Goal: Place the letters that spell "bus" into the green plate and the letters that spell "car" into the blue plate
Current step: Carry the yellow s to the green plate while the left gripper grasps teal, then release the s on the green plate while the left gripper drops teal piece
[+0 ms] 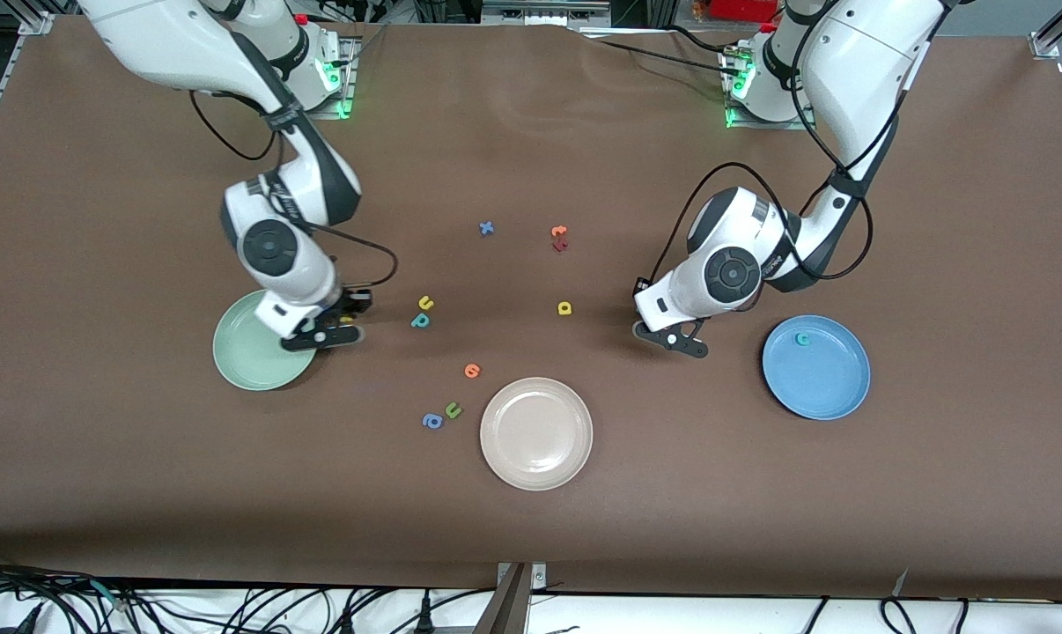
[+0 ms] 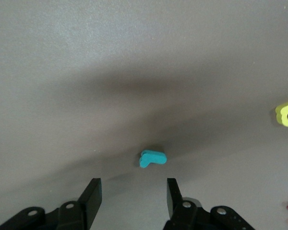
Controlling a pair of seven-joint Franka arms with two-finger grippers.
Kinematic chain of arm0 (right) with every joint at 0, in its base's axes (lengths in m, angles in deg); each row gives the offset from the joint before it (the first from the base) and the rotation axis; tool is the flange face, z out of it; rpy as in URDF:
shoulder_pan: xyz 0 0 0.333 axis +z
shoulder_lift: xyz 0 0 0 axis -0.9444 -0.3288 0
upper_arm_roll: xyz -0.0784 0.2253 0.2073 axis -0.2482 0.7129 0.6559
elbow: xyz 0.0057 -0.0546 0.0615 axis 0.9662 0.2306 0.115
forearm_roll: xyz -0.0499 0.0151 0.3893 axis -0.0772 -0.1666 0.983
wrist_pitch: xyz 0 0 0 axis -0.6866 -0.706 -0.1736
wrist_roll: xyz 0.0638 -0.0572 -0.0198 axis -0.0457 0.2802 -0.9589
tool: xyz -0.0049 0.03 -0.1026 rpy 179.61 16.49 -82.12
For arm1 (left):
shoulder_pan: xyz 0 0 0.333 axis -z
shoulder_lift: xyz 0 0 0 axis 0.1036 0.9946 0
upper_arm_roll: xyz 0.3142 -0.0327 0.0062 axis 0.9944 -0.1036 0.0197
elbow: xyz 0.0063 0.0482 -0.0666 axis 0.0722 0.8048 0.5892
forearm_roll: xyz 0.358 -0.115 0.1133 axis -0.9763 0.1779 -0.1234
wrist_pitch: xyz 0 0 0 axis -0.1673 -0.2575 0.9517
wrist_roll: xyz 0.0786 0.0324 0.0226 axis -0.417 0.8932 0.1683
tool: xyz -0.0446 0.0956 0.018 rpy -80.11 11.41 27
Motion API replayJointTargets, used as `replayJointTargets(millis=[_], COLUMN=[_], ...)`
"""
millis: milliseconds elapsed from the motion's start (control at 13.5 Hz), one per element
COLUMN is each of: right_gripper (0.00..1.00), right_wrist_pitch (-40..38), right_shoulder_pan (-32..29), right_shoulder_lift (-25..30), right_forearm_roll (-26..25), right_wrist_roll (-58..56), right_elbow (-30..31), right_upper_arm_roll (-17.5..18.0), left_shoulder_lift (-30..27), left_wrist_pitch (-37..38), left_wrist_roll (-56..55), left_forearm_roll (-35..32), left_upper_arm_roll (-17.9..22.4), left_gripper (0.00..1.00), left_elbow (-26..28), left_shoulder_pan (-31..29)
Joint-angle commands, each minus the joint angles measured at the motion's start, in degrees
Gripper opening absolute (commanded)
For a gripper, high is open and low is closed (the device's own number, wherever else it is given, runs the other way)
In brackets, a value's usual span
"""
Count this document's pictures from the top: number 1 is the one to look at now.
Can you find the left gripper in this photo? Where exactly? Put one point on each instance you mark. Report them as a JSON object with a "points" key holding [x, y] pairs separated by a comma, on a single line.
{"points": [[637, 284]]}

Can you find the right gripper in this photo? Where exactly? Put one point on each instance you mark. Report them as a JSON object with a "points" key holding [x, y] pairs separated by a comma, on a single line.
{"points": [[348, 305]]}

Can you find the teal letter p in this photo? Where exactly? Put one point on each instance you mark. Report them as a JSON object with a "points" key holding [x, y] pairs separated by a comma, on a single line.
{"points": [[421, 320]]}

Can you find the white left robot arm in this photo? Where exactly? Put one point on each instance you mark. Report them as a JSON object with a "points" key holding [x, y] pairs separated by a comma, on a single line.
{"points": [[857, 62]]}

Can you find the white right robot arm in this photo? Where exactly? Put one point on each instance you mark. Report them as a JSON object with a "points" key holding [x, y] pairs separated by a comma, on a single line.
{"points": [[271, 246]]}

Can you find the green plate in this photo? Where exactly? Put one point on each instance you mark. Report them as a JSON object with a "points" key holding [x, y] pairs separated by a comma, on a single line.
{"points": [[249, 352]]}

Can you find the blue letter a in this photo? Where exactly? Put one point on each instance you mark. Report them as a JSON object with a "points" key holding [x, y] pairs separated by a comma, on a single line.
{"points": [[432, 422]]}

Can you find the green letter u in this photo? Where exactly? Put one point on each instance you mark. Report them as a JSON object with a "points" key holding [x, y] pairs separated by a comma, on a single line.
{"points": [[453, 410]]}

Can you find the blue plate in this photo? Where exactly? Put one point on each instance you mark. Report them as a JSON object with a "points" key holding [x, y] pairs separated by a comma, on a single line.
{"points": [[816, 374]]}

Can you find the beige plate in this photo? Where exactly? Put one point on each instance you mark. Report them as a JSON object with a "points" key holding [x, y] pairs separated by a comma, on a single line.
{"points": [[536, 433]]}

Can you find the brown table cover mat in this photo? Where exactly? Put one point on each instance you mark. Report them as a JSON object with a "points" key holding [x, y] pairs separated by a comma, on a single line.
{"points": [[143, 493]]}

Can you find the red box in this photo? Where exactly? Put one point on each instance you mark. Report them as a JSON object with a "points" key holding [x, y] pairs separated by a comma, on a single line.
{"points": [[742, 9]]}

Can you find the grey electronics box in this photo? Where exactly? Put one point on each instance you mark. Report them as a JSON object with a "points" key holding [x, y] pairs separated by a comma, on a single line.
{"points": [[544, 13]]}

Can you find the white paper tag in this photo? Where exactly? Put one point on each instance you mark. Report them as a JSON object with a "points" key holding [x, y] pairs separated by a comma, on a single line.
{"points": [[901, 583]]}

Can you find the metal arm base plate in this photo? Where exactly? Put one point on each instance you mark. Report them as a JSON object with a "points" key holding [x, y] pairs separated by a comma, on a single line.
{"points": [[760, 124], [348, 79]]}

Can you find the metal table bracket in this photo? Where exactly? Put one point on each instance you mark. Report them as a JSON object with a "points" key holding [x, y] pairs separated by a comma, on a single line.
{"points": [[538, 577]]}

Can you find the dark metal post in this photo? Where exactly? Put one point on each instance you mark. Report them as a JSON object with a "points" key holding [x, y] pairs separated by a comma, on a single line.
{"points": [[505, 612]]}

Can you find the aluminium frame profile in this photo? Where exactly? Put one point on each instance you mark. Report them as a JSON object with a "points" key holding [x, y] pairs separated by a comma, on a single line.
{"points": [[20, 62], [1055, 31]]}

